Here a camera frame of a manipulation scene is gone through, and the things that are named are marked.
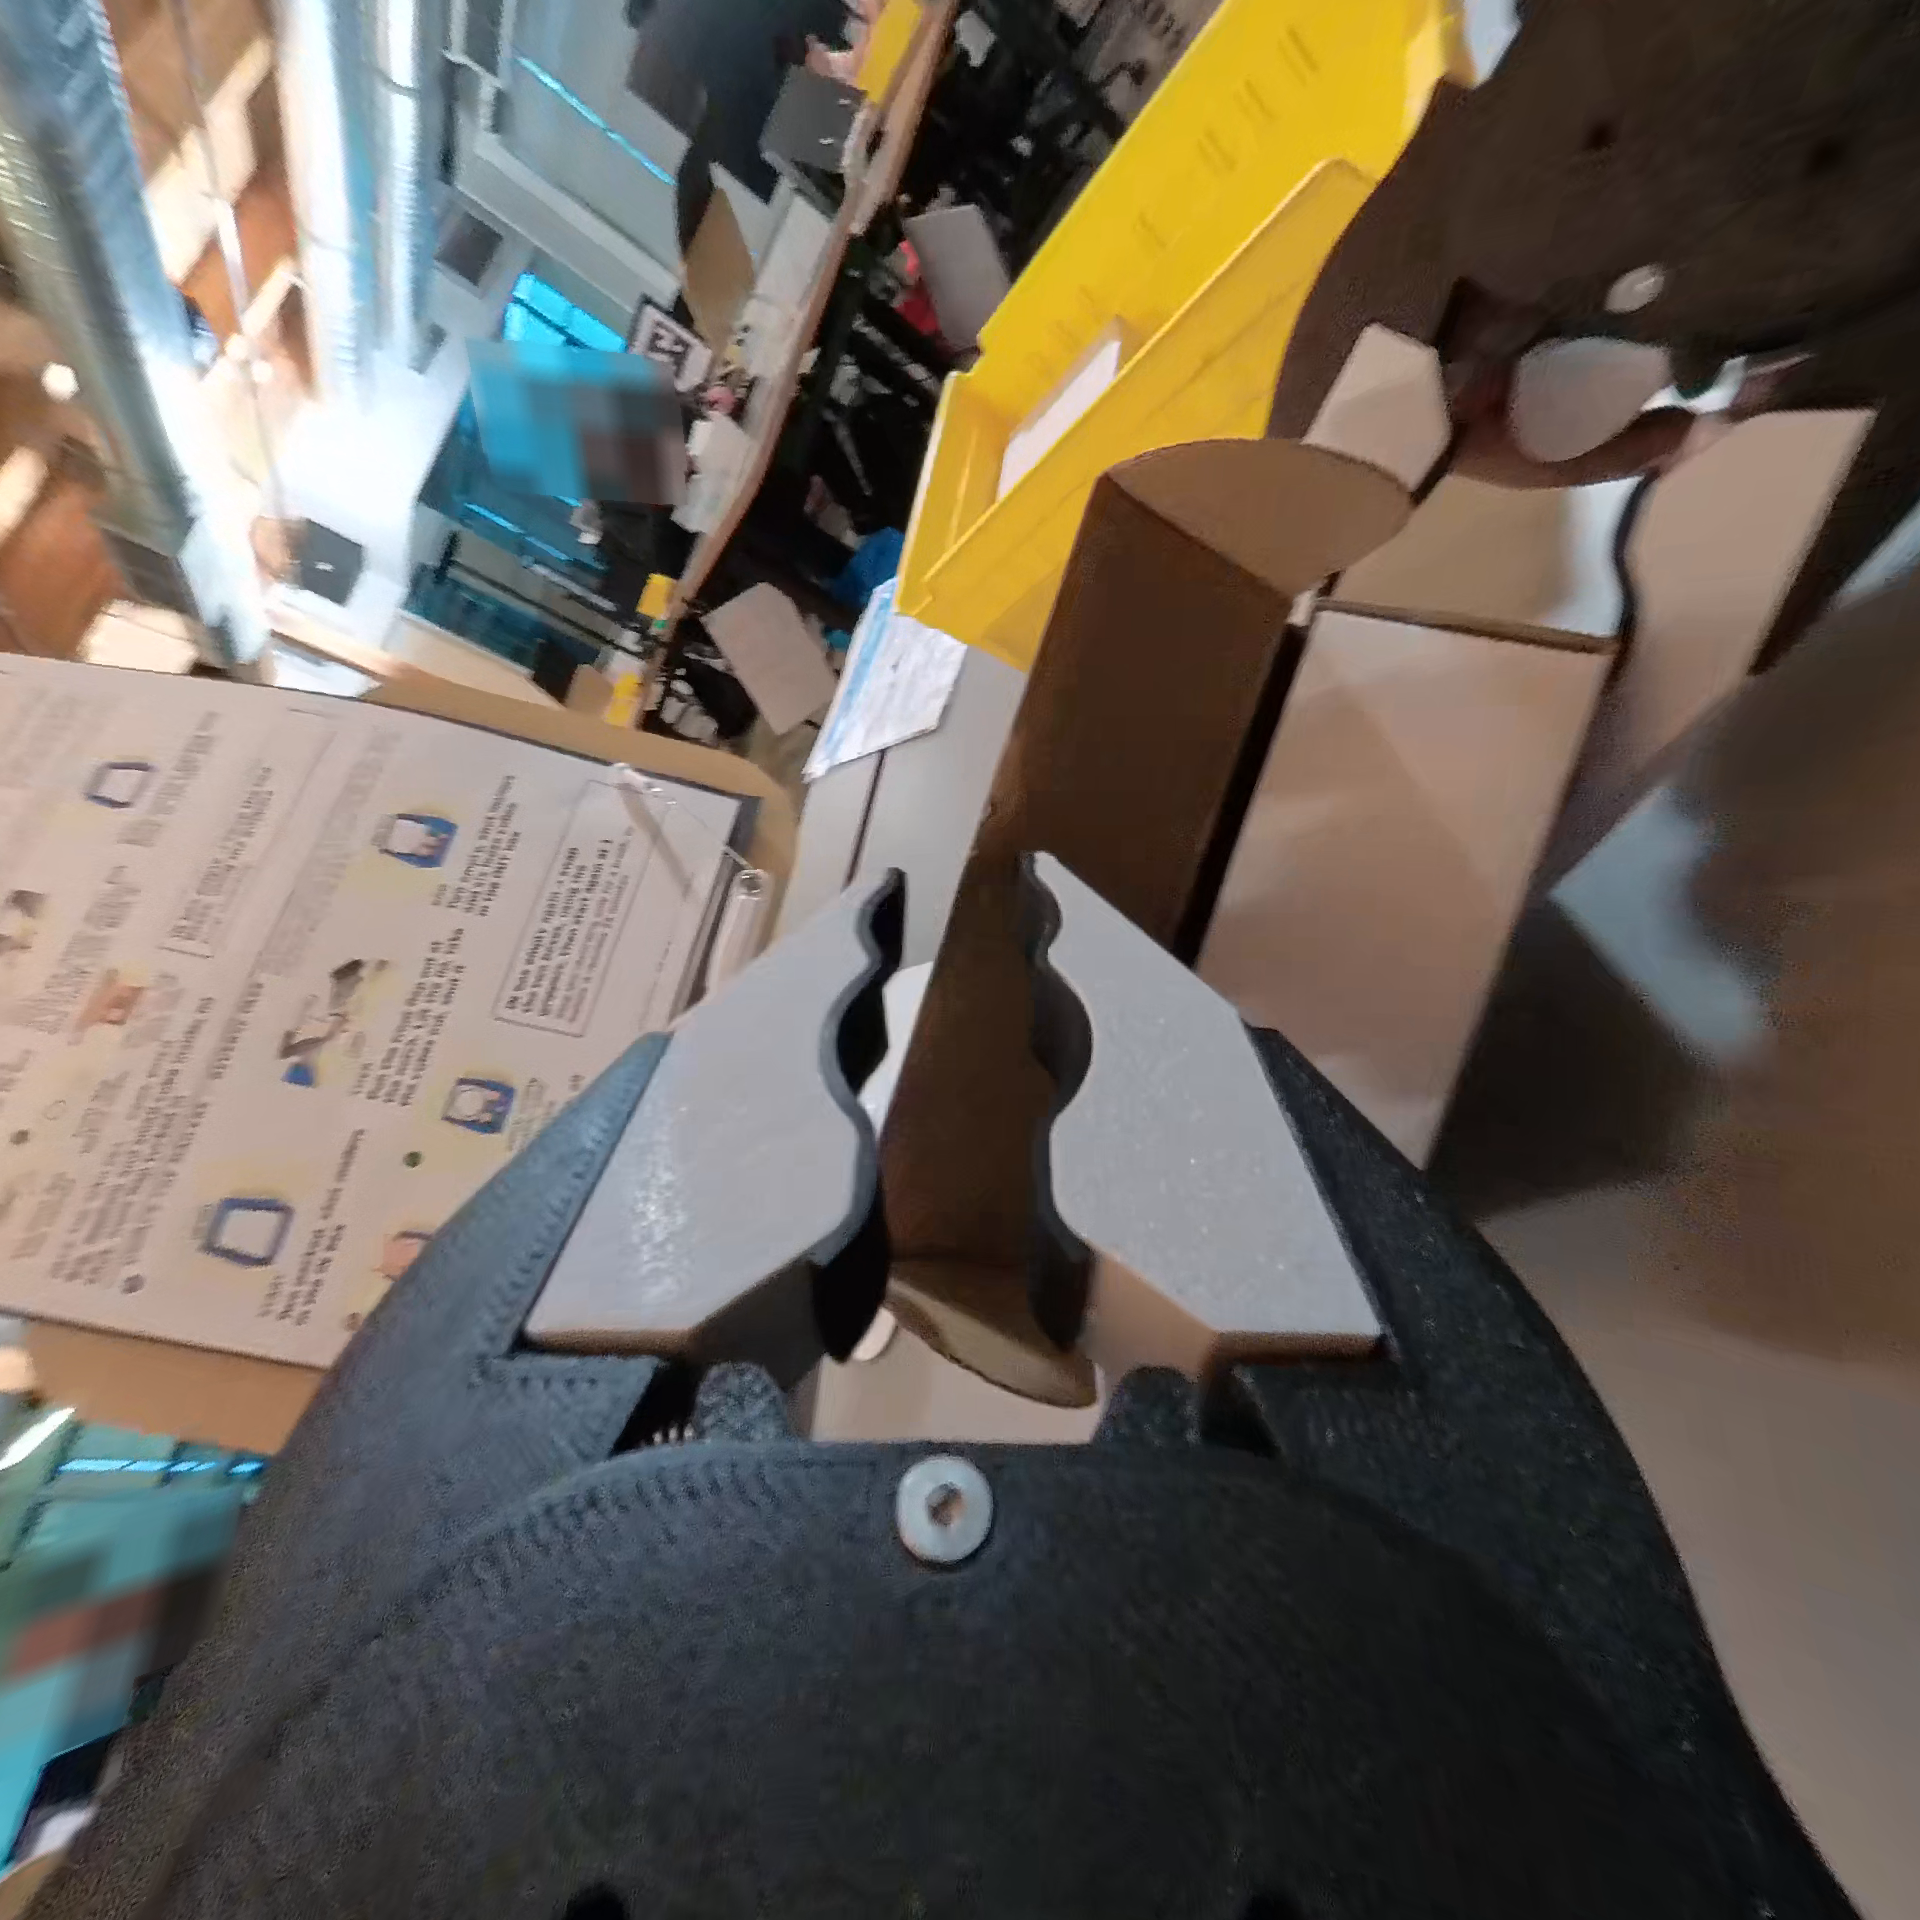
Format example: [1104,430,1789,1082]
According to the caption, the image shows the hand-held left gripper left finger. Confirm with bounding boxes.
[525,866,909,1365]

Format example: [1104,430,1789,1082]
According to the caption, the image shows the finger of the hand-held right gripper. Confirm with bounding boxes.
[1303,321,1640,634]
[1615,404,1881,842]

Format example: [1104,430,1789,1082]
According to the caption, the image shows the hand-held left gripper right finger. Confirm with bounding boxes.
[1024,853,1385,1379]

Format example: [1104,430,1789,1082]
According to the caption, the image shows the white cardboard box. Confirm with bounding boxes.
[872,435,1637,1408]
[995,336,1129,501]

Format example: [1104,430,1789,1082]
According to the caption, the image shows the yellow storage bin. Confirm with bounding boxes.
[895,0,1478,673]

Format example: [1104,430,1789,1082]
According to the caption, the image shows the grey desk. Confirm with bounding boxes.
[779,644,1920,1920]

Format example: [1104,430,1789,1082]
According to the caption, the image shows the instruction sheet on stand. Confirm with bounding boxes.
[0,651,752,1370]

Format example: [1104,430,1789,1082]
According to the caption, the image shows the laminated instruction sheet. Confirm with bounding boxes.
[803,576,971,782]

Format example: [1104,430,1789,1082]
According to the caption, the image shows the beige sign board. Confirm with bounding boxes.
[702,584,841,741]

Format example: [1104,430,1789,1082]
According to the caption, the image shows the wooden stand board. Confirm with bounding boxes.
[0,644,800,1461]

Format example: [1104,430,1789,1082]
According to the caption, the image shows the long wooden table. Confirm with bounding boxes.
[661,0,963,730]

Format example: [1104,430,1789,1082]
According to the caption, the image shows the black white marker tag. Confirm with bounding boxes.
[632,297,717,396]

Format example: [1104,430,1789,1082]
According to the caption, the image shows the narrow silver duct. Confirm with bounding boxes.
[277,0,453,396]

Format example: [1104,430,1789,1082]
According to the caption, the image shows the silver ventilation duct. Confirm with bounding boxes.
[0,0,203,564]

